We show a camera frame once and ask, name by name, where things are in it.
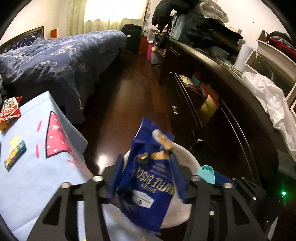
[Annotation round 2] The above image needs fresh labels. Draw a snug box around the blue waffle biscuit bag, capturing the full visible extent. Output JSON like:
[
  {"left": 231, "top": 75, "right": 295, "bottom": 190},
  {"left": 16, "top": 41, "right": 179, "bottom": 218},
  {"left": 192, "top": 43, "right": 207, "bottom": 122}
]
[{"left": 108, "top": 117, "right": 188, "bottom": 234}]

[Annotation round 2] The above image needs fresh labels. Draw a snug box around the colourful candy tube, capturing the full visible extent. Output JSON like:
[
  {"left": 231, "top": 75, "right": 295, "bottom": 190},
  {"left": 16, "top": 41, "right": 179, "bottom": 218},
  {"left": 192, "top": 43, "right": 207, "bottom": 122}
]
[{"left": 4, "top": 141, "right": 27, "bottom": 171}]

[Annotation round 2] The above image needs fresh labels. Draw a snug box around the red snack wrapper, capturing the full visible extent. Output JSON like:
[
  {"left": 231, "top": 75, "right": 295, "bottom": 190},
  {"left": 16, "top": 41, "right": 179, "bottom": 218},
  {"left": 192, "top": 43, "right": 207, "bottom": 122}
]
[{"left": 0, "top": 96, "right": 22, "bottom": 123}]

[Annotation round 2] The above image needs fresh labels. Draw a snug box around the white round trash bin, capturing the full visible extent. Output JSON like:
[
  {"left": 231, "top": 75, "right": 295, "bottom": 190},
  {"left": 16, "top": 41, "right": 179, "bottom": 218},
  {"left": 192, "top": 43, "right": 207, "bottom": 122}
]
[{"left": 120, "top": 151, "right": 192, "bottom": 233}]

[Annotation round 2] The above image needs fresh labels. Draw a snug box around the dark wooden sideboard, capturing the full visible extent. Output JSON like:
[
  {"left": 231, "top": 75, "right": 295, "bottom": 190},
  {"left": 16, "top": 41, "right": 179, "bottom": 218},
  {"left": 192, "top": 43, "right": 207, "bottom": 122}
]
[{"left": 158, "top": 38, "right": 296, "bottom": 223}]

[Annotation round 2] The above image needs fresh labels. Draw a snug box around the light blue patterned table cloth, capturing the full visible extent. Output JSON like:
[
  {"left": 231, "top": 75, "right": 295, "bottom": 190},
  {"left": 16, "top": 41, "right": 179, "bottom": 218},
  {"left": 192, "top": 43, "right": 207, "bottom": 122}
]
[{"left": 0, "top": 91, "right": 163, "bottom": 241}]

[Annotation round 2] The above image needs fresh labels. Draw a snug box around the white plastic bag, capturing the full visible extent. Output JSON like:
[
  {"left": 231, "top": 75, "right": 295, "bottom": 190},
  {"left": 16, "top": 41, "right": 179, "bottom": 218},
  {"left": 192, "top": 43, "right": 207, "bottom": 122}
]
[{"left": 242, "top": 72, "right": 295, "bottom": 160}]

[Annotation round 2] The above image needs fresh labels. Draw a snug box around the bed with blue duvet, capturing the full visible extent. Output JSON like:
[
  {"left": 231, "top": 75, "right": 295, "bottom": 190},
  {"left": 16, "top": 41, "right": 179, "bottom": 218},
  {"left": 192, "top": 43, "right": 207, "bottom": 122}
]
[{"left": 1, "top": 30, "right": 126, "bottom": 124}]

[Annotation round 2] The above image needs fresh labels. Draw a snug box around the pink storage bin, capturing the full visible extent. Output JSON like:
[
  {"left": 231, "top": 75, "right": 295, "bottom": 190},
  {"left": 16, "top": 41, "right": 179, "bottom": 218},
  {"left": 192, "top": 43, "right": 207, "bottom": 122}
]
[{"left": 147, "top": 43, "right": 154, "bottom": 60}]

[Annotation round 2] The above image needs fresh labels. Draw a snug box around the black suitcase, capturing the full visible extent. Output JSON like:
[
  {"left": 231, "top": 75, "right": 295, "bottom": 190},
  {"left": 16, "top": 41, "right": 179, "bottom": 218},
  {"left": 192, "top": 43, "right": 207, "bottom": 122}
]
[{"left": 121, "top": 24, "right": 142, "bottom": 53}]

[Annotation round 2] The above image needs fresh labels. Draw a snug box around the pile of dark clothes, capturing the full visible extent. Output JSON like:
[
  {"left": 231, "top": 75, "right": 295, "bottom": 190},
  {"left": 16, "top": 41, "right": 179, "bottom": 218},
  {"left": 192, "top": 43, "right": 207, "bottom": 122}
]
[{"left": 151, "top": 1, "right": 243, "bottom": 55}]

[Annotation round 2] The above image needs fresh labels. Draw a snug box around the pale window curtain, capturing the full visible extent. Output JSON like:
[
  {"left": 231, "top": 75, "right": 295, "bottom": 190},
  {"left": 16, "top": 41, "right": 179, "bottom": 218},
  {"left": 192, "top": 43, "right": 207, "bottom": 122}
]
[{"left": 67, "top": 0, "right": 148, "bottom": 36}]

